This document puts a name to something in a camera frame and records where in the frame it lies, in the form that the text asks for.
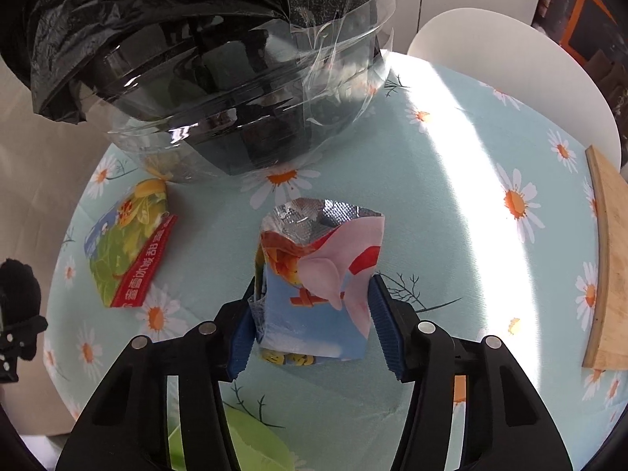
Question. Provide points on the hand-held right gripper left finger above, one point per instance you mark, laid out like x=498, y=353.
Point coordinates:
x=240, y=348

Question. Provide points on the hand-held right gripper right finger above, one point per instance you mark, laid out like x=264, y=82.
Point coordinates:
x=387, y=336

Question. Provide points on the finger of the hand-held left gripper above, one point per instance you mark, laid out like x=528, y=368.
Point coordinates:
x=17, y=284

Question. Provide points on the colourful foil snack wrapper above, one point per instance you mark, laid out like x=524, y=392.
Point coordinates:
x=319, y=324

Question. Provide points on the clear bin with black bag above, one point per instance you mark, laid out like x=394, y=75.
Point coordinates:
x=196, y=108

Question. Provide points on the green plastic cup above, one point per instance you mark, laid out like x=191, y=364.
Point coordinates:
x=255, y=444

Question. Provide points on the green yellow wrapper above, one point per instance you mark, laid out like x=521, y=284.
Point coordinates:
x=122, y=250

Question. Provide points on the wooden cutting board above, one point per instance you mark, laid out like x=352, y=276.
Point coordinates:
x=608, y=265

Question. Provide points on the white chair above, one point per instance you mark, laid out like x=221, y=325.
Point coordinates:
x=515, y=59

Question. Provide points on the orange cardboard box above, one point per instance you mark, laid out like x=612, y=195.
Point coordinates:
x=584, y=19

